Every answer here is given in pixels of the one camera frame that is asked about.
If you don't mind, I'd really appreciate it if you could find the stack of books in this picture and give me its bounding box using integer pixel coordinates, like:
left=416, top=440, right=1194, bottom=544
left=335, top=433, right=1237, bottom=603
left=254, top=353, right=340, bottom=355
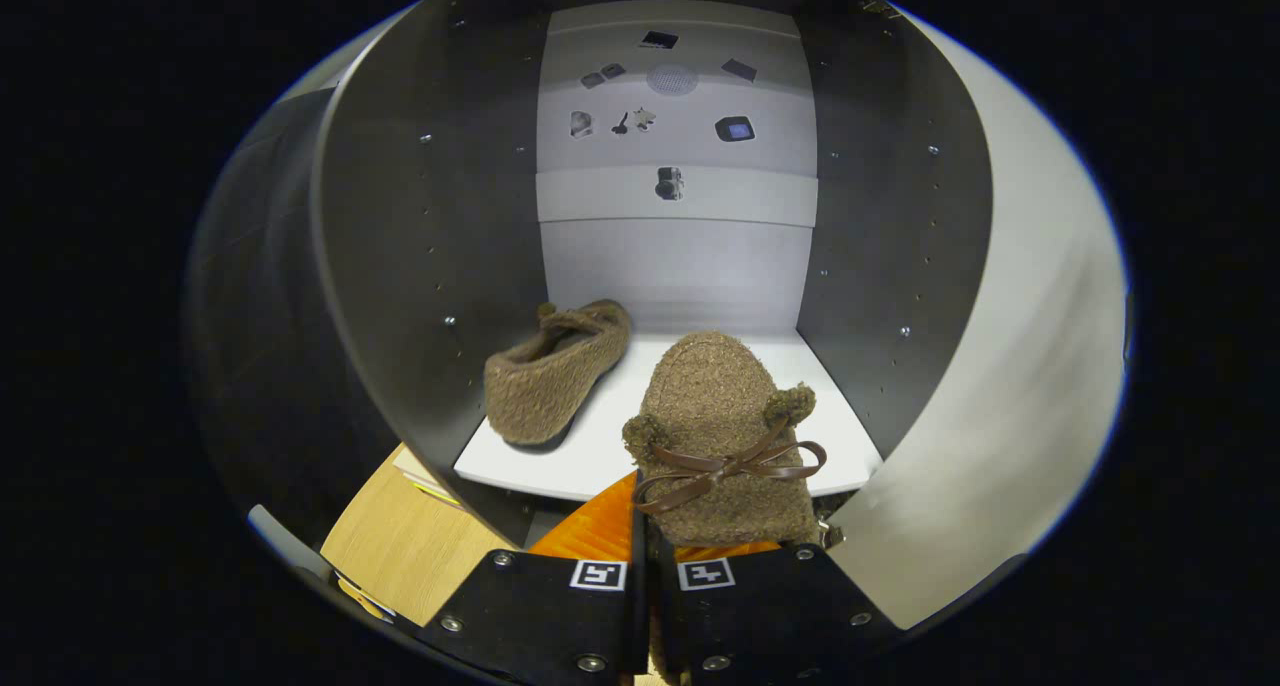
left=393, top=446, right=466, bottom=507

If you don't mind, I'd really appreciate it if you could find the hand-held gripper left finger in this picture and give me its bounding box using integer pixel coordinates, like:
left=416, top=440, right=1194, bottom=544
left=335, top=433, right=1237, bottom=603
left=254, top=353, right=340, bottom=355
left=418, top=471, right=649, bottom=686

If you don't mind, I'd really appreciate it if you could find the brown fuzzy shoe with bow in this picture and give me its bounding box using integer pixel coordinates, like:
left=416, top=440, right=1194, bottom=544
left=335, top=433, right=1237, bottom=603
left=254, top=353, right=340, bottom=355
left=622, top=331, right=829, bottom=549

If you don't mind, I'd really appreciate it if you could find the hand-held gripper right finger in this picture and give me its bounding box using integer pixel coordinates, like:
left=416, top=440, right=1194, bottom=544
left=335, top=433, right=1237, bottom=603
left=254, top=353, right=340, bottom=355
left=655, top=541, right=901, bottom=685

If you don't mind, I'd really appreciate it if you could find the grey curved bar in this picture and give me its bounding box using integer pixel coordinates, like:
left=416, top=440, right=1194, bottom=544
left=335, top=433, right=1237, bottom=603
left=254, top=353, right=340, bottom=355
left=248, top=504, right=401, bottom=627

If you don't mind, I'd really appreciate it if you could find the grey shoe cabinet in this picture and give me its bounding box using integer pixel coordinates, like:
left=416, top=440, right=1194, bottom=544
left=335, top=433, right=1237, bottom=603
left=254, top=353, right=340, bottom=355
left=310, top=0, right=996, bottom=549

